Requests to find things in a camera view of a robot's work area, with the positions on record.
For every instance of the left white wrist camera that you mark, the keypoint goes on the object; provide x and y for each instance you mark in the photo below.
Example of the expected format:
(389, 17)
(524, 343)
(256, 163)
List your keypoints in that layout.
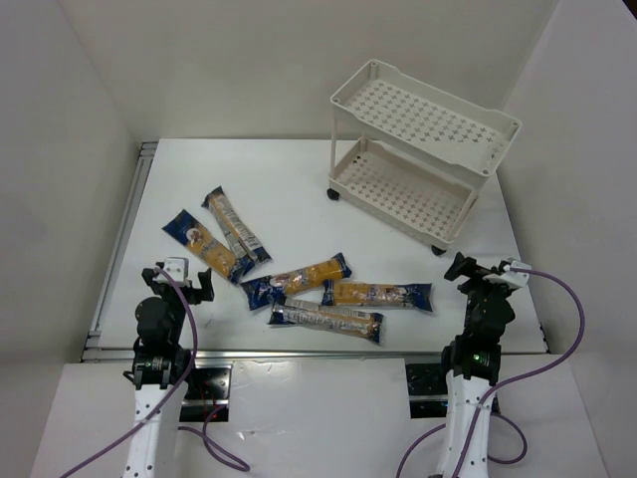
(177, 268)

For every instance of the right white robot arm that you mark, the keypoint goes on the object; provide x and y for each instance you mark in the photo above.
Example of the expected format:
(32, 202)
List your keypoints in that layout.
(471, 364)

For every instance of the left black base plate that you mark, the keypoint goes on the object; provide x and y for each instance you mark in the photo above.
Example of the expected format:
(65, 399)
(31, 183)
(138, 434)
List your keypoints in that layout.
(208, 394)

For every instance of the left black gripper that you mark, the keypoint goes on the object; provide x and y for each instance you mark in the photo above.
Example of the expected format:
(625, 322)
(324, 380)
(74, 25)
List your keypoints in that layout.
(186, 289)

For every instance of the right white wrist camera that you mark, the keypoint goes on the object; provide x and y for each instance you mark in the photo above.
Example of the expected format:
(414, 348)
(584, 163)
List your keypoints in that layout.
(513, 273)

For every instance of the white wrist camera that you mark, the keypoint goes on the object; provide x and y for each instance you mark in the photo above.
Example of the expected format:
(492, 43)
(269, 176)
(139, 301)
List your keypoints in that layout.
(513, 273)
(177, 268)

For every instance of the white two-tier utility cart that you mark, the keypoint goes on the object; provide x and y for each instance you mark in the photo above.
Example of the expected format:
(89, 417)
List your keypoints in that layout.
(422, 156)

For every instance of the blue and yellow spaghetti bag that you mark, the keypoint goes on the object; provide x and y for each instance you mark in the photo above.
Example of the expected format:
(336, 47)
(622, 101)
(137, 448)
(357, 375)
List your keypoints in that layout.
(185, 229)

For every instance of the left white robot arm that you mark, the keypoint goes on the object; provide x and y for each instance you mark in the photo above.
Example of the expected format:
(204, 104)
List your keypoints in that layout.
(164, 359)

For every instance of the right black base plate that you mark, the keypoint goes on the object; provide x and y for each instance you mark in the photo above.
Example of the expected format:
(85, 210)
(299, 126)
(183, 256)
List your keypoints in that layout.
(427, 390)

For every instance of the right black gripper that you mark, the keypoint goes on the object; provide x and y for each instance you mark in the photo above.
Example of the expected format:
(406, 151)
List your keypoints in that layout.
(479, 274)

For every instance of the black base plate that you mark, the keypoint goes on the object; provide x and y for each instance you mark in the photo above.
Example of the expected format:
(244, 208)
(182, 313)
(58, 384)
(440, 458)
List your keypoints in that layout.
(208, 394)
(427, 390)

